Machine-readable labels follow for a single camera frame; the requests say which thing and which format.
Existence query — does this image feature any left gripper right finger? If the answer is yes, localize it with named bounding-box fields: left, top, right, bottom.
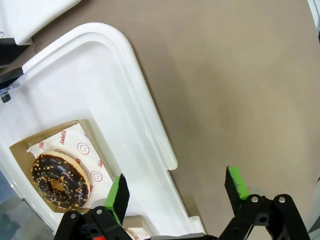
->
left=218, top=165, right=310, bottom=240

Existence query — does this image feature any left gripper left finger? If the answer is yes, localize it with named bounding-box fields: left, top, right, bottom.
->
left=56, top=172, right=131, bottom=240

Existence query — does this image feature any brown cardboard donut box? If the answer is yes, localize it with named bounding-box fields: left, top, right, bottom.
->
left=9, top=119, right=120, bottom=215
left=122, top=214, right=153, bottom=240

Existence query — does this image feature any chocolate donut with nuts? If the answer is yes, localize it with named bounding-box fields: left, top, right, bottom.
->
left=31, top=150, right=91, bottom=210

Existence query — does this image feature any white printed paper liner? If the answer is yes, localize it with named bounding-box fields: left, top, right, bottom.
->
left=26, top=123, right=118, bottom=201
left=123, top=226, right=152, bottom=240

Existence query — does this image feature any white display tray base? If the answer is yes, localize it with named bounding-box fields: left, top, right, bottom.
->
left=0, top=0, right=83, bottom=46
left=0, top=22, right=207, bottom=240

